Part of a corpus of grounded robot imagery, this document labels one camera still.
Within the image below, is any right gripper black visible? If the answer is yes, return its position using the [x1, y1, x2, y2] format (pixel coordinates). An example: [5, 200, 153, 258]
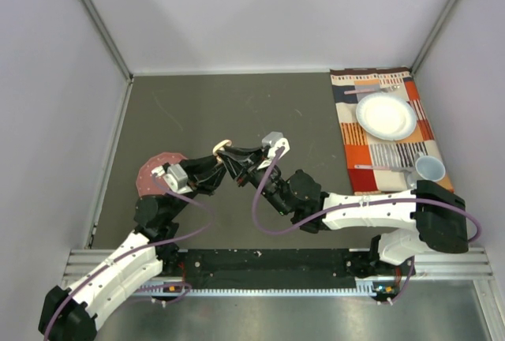
[219, 146, 293, 216]

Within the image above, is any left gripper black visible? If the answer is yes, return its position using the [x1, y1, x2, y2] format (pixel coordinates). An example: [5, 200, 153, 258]
[166, 153, 227, 220]

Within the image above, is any pink earbud charging case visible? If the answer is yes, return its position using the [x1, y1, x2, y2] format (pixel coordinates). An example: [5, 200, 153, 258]
[212, 139, 232, 156]

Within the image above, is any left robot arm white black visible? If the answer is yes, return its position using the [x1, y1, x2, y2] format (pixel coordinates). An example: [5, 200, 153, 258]
[38, 155, 226, 340]

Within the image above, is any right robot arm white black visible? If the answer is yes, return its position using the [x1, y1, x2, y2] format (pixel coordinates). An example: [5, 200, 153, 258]
[213, 142, 469, 275]

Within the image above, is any pink polka dot plate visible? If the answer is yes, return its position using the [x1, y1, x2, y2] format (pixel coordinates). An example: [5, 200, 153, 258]
[136, 152, 191, 197]

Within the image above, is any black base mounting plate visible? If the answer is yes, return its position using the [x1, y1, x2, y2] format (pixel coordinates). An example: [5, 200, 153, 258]
[175, 249, 410, 290]

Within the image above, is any patterned orange placemat cloth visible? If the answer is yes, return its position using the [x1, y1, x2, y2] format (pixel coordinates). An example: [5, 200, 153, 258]
[330, 67, 441, 193]

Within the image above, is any white paper plate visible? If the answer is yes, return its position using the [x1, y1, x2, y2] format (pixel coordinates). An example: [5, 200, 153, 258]
[355, 93, 417, 141]

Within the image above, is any light blue cup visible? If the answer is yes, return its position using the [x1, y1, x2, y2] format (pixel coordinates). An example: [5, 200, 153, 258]
[406, 152, 446, 188]

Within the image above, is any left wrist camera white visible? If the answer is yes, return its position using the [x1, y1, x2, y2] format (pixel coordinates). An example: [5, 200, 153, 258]
[151, 163, 193, 194]

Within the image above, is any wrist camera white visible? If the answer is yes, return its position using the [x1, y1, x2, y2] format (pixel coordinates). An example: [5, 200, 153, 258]
[257, 131, 290, 170]
[151, 163, 193, 194]

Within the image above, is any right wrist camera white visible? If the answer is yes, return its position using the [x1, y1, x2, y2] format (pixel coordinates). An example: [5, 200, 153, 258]
[257, 131, 290, 170]

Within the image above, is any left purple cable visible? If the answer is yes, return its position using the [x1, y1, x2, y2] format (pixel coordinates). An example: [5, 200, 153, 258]
[42, 170, 216, 341]

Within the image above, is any purple cable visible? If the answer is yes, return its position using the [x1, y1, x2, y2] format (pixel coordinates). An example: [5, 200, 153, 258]
[42, 170, 216, 341]
[251, 147, 483, 305]

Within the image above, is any pink handled fork rear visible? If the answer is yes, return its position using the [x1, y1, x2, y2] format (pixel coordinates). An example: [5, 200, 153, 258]
[344, 84, 401, 96]

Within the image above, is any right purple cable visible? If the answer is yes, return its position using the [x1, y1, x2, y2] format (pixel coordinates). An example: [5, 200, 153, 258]
[251, 147, 483, 305]

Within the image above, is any left aluminium corner post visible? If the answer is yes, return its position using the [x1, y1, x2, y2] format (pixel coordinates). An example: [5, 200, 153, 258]
[58, 0, 134, 81]

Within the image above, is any aluminium corner post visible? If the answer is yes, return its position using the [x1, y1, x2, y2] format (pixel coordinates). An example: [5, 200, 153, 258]
[410, 0, 461, 76]
[58, 0, 134, 81]

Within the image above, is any right aluminium corner post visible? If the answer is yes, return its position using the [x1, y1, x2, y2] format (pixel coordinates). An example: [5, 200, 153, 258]
[410, 0, 461, 76]

